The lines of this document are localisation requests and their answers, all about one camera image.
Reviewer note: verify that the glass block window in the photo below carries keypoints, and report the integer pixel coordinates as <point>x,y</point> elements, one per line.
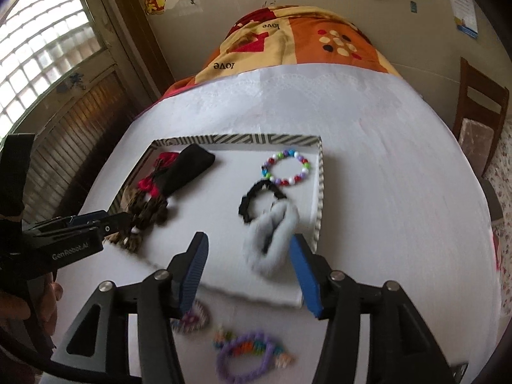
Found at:
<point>40,48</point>

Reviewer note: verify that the black scrunchie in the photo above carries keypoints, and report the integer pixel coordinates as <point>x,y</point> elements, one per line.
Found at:
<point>248,202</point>

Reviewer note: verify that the black fabric headband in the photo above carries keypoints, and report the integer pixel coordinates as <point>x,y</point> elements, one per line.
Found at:
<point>188,164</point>

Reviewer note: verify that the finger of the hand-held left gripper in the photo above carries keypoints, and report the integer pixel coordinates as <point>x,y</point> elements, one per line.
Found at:
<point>86,218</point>
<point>116,224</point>

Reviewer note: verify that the wooden door panel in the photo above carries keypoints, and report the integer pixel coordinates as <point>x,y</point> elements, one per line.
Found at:
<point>88,116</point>

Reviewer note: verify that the white embossed tablecloth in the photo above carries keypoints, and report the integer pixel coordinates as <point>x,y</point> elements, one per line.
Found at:
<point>380,168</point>

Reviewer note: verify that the orange printed blanket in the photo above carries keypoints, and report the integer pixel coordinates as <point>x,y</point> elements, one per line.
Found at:
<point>304,36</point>

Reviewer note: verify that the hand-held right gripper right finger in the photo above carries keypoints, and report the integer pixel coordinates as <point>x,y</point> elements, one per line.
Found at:
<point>306,280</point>

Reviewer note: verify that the brown wooden chair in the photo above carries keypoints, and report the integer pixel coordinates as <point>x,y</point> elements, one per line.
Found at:
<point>470,84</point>

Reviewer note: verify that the grey fluffy scrunchie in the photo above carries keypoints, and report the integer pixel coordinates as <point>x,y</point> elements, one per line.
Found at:
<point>280,224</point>

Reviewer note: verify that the blue butterfly sticker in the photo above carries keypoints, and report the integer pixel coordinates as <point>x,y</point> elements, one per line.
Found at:
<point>74,83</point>

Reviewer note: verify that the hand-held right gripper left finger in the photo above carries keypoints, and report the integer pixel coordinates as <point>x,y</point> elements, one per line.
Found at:
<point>196,272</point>

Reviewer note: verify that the leopard print scrunchie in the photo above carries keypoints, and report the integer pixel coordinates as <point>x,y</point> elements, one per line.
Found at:
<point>150,212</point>

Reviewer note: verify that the wall calendar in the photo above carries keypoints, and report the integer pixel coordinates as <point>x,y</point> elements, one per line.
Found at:
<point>464,4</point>

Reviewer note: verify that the floral print bedding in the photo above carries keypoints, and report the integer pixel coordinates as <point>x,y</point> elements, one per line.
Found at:
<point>503,176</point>

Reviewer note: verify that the person's left hand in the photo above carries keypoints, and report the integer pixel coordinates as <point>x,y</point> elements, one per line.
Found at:
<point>50,300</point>

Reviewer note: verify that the striped rim white box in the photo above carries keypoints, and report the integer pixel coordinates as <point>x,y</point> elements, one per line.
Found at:
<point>224,168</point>

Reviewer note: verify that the pink chair cushion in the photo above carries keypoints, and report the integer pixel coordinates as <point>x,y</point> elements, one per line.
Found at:
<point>478,140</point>

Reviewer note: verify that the small bead charm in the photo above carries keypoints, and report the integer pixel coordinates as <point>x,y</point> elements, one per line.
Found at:
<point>223,338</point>

